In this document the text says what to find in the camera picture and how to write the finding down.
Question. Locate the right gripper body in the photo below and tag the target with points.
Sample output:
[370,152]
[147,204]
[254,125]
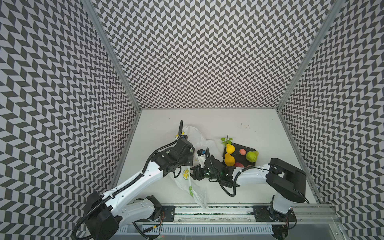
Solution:
[199,172]

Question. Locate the white plastic bag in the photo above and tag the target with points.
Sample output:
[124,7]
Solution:
[189,176]

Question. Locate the yellow fake pear with leaves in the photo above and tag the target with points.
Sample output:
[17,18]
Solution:
[227,142]

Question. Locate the red yellow fake mango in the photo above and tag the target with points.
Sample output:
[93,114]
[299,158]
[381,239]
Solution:
[239,165]

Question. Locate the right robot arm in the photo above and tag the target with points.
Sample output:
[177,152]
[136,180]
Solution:
[287,180]

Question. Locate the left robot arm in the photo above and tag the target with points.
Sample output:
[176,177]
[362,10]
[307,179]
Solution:
[106,213]

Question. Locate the black square tray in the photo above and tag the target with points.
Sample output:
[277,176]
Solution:
[236,155]

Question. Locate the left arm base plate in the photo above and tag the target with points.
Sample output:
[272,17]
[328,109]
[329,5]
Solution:
[165,214]

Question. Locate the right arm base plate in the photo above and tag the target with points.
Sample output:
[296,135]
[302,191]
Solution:
[265,213]

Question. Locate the aluminium front rail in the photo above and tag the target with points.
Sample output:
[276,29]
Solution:
[241,214]

